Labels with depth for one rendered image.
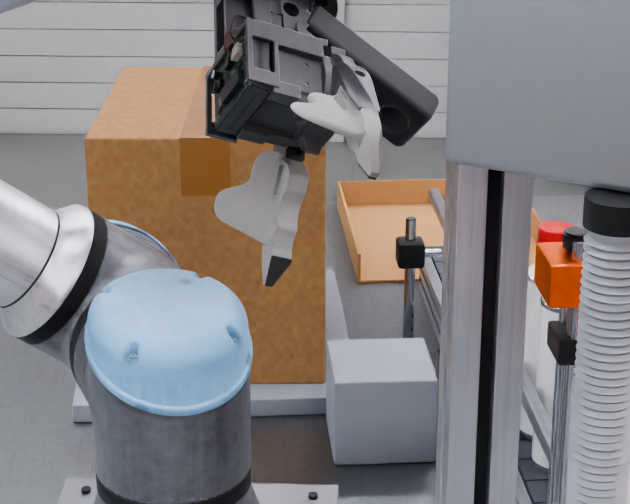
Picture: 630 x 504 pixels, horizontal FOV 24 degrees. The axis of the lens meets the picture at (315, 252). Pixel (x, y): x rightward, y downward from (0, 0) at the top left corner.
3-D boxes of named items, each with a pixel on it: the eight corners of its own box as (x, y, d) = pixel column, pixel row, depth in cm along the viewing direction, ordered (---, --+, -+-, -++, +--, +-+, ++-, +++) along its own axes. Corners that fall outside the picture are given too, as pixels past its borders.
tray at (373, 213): (558, 278, 187) (560, 248, 186) (357, 283, 185) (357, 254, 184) (512, 202, 215) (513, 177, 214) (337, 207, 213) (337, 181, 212)
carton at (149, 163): (325, 385, 153) (325, 138, 144) (97, 384, 154) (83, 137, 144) (325, 278, 182) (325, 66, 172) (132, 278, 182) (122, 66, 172)
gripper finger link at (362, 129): (305, 162, 88) (262, 110, 96) (390, 183, 90) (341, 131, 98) (323, 115, 87) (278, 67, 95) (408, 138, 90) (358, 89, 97)
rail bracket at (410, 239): (460, 359, 164) (465, 221, 158) (396, 361, 164) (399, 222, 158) (455, 347, 167) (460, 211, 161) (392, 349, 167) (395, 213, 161)
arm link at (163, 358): (116, 521, 102) (106, 347, 96) (71, 430, 113) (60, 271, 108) (277, 487, 106) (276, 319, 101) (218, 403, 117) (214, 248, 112)
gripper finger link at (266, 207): (192, 267, 102) (222, 138, 102) (268, 283, 104) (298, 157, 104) (207, 273, 99) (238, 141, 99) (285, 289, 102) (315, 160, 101)
